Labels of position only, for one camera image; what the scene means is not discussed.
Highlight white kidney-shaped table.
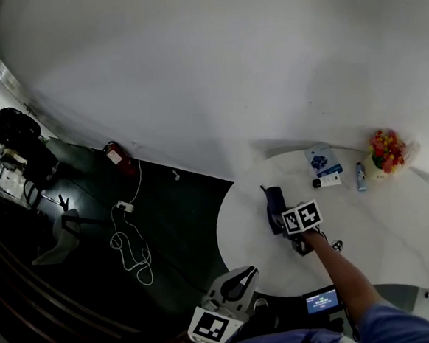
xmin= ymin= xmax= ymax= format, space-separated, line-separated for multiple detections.
xmin=209 ymin=139 xmax=429 ymax=308

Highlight person's light blue shirt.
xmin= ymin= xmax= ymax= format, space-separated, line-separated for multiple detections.
xmin=217 ymin=296 xmax=429 ymax=343

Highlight person's right forearm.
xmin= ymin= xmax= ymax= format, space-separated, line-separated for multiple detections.
xmin=302 ymin=222 xmax=385 ymax=327

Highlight white tube with black cap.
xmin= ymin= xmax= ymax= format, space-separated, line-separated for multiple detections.
xmin=311 ymin=170 xmax=343 ymax=190

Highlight grey shell chair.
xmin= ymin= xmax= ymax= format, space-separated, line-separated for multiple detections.
xmin=26 ymin=190 xmax=108 ymax=266

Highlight white power cable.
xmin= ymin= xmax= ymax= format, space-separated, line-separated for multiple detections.
xmin=102 ymin=157 xmax=155 ymax=289

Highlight small black monitor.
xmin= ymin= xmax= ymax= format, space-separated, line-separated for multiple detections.
xmin=301 ymin=284 xmax=345 ymax=317

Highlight white power strip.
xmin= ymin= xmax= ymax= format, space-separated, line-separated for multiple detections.
xmin=116 ymin=198 xmax=136 ymax=215

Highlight blue patterned flat packet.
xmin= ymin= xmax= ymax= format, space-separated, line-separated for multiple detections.
xmin=303 ymin=142 xmax=344 ymax=180

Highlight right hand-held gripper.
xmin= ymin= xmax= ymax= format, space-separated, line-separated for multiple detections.
xmin=270 ymin=198 xmax=327 ymax=260

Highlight red fire extinguisher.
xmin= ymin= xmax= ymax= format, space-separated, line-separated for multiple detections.
xmin=100 ymin=139 xmax=137 ymax=179

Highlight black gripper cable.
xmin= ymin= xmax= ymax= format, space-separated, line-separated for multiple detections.
xmin=323 ymin=229 xmax=345 ymax=256

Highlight white ribbed vase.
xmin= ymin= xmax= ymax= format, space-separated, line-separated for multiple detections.
xmin=400 ymin=139 xmax=422 ymax=168

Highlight dark blue cloth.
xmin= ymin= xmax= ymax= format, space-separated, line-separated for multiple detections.
xmin=259 ymin=183 xmax=293 ymax=237

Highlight colourful flowers in cream pot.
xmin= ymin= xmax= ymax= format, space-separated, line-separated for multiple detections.
xmin=360 ymin=127 xmax=411 ymax=184

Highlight small blue bottle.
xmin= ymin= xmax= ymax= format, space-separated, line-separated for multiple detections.
xmin=355 ymin=160 xmax=369 ymax=193

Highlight black office chair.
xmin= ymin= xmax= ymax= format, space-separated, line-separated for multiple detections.
xmin=0 ymin=103 xmax=63 ymax=207

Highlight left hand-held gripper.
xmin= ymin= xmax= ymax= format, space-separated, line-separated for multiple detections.
xmin=182 ymin=264 xmax=265 ymax=343

